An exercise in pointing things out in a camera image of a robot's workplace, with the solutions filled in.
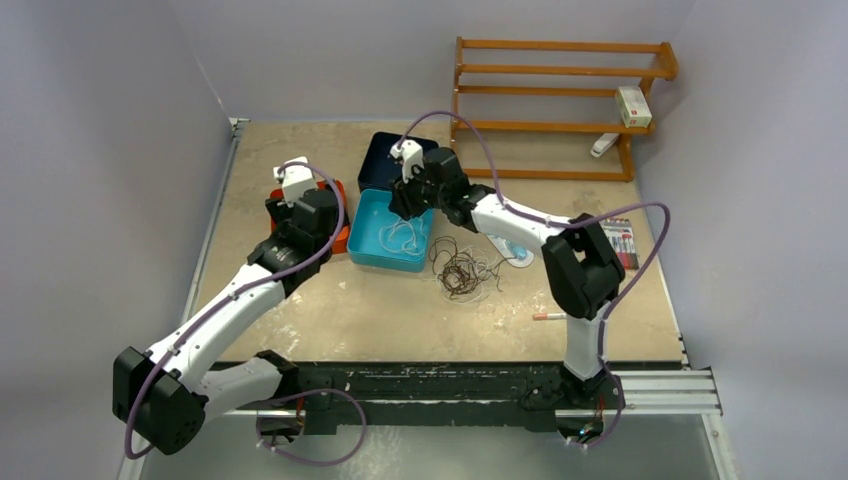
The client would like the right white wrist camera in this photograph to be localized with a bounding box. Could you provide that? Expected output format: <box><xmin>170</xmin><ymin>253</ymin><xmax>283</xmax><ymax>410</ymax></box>
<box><xmin>389</xmin><ymin>139</ymin><xmax>424</xmax><ymax>183</ymax></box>

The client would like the white cardboard box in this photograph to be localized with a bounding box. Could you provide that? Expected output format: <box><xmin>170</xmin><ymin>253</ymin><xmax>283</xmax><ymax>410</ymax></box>
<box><xmin>615</xmin><ymin>86</ymin><xmax>653</xmax><ymax>128</ymax></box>

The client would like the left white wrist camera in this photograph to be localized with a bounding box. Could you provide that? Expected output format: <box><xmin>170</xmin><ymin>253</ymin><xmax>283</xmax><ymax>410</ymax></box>
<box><xmin>272</xmin><ymin>156</ymin><xmax>317</xmax><ymax>204</ymax></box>

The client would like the white orange marker pen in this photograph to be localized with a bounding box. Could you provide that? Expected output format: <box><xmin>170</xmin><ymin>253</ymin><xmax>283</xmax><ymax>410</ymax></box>
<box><xmin>532</xmin><ymin>312</ymin><xmax>568</xmax><ymax>321</ymax></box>

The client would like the coloured marker set pack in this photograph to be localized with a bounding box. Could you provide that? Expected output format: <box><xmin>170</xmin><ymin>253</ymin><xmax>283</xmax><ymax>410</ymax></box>
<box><xmin>600</xmin><ymin>218</ymin><xmax>641</xmax><ymax>270</ymax></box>

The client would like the white stapler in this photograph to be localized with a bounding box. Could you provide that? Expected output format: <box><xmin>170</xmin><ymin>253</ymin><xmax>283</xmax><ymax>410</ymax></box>
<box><xmin>590</xmin><ymin>133</ymin><xmax>620</xmax><ymax>158</ymax></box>

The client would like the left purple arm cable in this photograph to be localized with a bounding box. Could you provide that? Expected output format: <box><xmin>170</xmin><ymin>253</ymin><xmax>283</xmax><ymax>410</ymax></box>
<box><xmin>123</xmin><ymin>160</ymin><xmax>368</xmax><ymax>468</ymax></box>

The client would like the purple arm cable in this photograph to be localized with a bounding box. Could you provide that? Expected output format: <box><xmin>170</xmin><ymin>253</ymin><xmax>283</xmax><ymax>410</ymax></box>
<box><xmin>396</xmin><ymin>110</ymin><xmax>672</xmax><ymax>452</ymax></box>
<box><xmin>123</xmin><ymin>160</ymin><xmax>368</xmax><ymax>468</ymax></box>

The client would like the brown cable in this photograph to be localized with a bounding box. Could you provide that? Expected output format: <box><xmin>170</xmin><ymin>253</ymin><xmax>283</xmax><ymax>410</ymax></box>
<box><xmin>427</xmin><ymin>237</ymin><xmax>495</xmax><ymax>299</ymax></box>

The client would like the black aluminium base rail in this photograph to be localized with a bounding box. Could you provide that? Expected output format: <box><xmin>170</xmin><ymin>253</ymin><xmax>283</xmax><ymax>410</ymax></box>
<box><xmin>218</xmin><ymin>357</ymin><xmax>723</xmax><ymax>439</ymax></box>

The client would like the wooden shelf rack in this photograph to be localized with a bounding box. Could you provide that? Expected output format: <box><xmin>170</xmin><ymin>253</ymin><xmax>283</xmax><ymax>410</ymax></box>
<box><xmin>449</xmin><ymin>36</ymin><xmax>680</xmax><ymax>183</ymax></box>

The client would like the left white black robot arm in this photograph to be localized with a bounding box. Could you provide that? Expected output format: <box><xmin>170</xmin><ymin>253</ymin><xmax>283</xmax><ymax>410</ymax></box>
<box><xmin>112</xmin><ymin>184</ymin><xmax>345</xmax><ymax>460</ymax></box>

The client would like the white cable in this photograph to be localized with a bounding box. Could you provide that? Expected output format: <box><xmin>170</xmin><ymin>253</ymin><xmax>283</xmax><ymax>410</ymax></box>
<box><xmin>377</xmin><ymin>215</ymin><xmax>429</xmax><ymax>258</ymax></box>
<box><xmin>442</xmin><ymin>246</ymin><xmax>513</xmax><ymax>305</ymax></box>

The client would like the light blue plastic tray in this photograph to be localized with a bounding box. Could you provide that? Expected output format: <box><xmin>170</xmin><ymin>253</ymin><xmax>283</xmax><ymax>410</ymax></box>
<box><xmin>347</xmin><ymin>189</ymin><xmax>434</xmax><ymax>273</ymax></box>

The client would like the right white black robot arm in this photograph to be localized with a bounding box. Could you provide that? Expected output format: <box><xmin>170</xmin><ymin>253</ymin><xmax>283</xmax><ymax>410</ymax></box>
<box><xmin>389</xmin><ymin>140</ymin><xmax>625</xmax><ymax>407</ymax></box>

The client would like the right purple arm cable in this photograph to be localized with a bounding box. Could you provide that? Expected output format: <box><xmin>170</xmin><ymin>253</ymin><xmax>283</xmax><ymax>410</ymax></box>
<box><xmin>396</xmin><ymin>110</ymin><xmax>672</xmax><ymax>452</ymax></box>

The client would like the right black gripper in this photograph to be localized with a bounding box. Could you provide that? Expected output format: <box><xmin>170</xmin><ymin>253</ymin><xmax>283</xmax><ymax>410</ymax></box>
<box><xmin>390</xmin><ymin>162</ymin><xmax>449</xmax><ymax>222</ymax></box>

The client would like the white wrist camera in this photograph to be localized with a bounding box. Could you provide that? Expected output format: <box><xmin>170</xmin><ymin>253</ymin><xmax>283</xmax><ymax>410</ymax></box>
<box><xmin>272</xmin><ymin>156</ymin><xmax>317</xmax><ymax>204</ymax></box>
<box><xmin>389</xmin><ymin>139</ymin><xmax>424</xmax><ymax>183</ymax></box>

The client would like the blue blister pack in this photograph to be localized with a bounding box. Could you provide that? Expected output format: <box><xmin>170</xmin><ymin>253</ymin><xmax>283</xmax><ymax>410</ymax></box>
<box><xmin>487</xmin><ymin>235</ymin><xmax>535</xmax><ymax>268</ymax></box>

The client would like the dark blue plastic tray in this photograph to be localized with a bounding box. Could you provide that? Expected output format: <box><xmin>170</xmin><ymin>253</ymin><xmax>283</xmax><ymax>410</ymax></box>
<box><xmin>357</xmin><ymin>131</ymin><xmax>402</xmax><ymax>192</ymax></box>

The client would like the orange plastic tray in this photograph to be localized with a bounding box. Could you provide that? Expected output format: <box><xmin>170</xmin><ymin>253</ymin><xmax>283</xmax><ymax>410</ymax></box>
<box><xmin>268</xmin><ymin>179</ymin><xmax>352</xmax><ymax>256</ymax></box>

